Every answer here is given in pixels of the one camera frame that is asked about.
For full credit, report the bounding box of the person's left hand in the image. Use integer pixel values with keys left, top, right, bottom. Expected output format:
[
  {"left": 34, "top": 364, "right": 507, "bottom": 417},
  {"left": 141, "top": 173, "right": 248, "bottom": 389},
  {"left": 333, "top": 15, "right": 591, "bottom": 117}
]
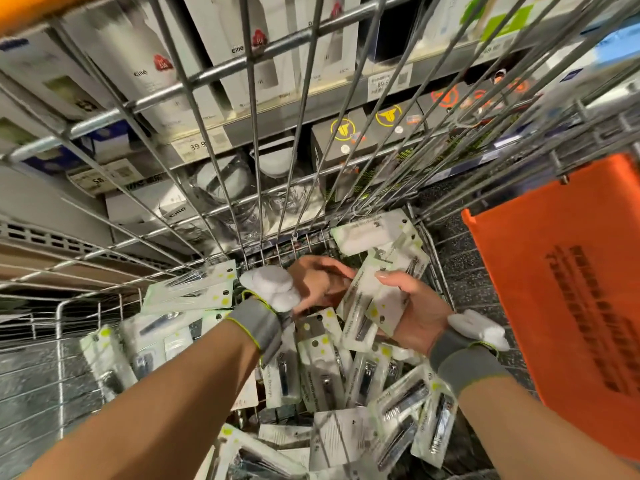
[{"left": 285, "top": 255, "right": 357, "bottom": 316}]

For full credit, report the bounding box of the person's right hand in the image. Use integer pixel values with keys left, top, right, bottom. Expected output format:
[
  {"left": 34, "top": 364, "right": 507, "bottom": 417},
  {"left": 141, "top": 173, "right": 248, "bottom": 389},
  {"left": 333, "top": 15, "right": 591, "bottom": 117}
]
[{"left": 375, "top": 271, "right": 454, "bottom": 358}]

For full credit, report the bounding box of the white carded nail clipper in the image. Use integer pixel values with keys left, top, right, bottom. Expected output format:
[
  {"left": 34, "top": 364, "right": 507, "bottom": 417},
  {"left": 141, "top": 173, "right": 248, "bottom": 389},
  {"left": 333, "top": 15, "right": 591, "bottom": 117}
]
[{"left": 338, "top": 257, "right": 409, "bottom": 353}]

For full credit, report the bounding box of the pile of packets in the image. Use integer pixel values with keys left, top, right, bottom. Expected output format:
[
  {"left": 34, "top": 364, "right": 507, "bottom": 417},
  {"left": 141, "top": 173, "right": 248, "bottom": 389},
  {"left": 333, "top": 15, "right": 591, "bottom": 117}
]
[{"left": 80, "top": 209, "right": 461, "bottom": 480}]

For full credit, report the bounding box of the orange wire shopping cart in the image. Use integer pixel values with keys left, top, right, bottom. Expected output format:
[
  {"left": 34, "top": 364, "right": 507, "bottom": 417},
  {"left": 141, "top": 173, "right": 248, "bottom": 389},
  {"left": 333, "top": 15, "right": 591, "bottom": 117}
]
[{"left": 0, "top": 0, "right": 640, "bottom": 480}]

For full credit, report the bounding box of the person's left forearm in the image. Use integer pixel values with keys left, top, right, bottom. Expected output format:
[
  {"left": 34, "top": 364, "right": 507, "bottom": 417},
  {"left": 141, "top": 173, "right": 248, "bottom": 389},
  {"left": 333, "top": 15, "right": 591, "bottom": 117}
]
[{"left": 20, "top": 319, "right": 263, "bottom": 480}]

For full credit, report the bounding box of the person's right forearm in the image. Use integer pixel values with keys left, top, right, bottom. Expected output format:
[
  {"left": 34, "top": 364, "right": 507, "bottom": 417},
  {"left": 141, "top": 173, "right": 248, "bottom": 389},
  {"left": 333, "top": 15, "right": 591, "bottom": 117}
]
[{"left": 458, "top": 375, "right": 640, "bottom": 480}]

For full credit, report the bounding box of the large white product box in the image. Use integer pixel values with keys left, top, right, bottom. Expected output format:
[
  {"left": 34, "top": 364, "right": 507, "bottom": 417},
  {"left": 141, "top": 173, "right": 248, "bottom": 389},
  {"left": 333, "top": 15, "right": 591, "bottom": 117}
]
[{"left": 180, "top": 0, "right": 361, "bottom": 111}]

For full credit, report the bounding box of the grey kitchenware shelf unit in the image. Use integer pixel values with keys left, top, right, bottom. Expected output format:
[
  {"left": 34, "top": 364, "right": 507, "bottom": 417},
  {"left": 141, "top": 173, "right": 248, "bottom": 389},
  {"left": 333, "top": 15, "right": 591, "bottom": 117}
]
[{"left": 0, "top": 0, "right": 640, "bottom": 258}]

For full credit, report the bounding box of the small white product box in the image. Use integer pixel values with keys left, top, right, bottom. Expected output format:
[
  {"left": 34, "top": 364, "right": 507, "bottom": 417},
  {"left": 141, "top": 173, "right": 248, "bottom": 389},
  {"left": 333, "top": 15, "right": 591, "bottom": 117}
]
[{"left": 60, "top": 0, "right": 226, "bottom": 138}]

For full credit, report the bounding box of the grey wrist tracker band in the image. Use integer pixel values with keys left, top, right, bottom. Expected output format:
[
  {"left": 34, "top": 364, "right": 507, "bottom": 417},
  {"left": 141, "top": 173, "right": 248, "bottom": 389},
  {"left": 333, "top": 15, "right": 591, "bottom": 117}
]
[
  {"left": 227, "top": 267, "right": 301, "bottom": 366},
  {"left": 430, "top": 309, "right": 513, "bottom": 399}
]

